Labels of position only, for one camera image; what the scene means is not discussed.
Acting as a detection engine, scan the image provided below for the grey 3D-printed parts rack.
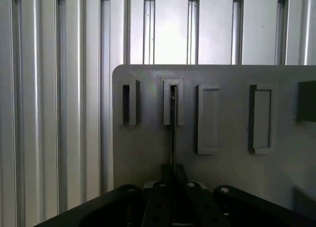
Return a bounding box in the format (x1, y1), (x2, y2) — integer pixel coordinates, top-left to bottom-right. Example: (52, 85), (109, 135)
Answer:
(112, 64), (316, 214)

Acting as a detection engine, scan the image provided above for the black block on rack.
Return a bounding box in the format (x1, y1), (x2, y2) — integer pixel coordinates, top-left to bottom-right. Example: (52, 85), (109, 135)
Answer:
(293, 80), (316, 122)

